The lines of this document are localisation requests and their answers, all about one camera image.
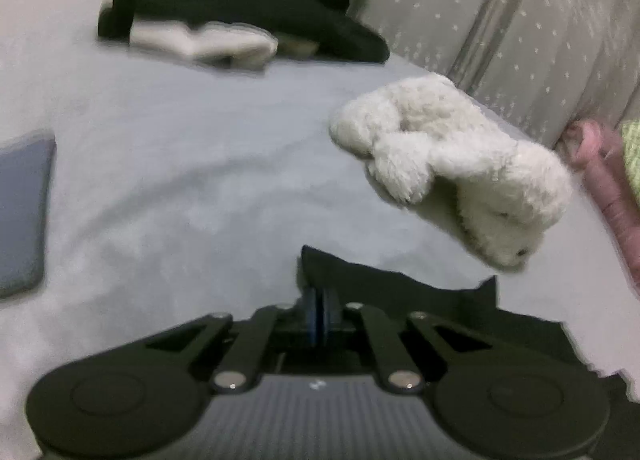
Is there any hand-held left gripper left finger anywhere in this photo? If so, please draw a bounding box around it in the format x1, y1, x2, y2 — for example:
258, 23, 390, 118
100, 287, 321, 393

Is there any green patterned blanket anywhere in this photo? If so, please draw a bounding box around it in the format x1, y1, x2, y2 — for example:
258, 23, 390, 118
620, 121, 640, 191

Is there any white plush dog toy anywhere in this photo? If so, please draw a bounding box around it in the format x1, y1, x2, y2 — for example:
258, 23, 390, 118
329, 74, 573, 271

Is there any grey star-print curtain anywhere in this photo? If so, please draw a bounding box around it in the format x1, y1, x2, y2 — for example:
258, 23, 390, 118
350, 0, 640, 151

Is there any grey folded cloth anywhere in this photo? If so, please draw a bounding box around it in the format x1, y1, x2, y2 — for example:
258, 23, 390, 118
0, 132, 56, 298

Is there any black t-shirt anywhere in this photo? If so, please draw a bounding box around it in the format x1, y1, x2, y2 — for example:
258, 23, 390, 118
300, 245, 631, 401

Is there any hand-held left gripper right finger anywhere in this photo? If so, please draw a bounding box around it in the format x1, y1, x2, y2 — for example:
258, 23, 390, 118
320, 287, 531, 393

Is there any pink folded quilt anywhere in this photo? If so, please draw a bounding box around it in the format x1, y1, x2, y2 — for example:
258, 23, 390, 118
557, 120, 640, 291

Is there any grey bed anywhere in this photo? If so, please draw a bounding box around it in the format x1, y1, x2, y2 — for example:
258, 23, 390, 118
0, 14, 640, 456

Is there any white crumpled cloth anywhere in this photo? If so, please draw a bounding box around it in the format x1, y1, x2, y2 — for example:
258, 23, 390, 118
129, 22, 278, 71

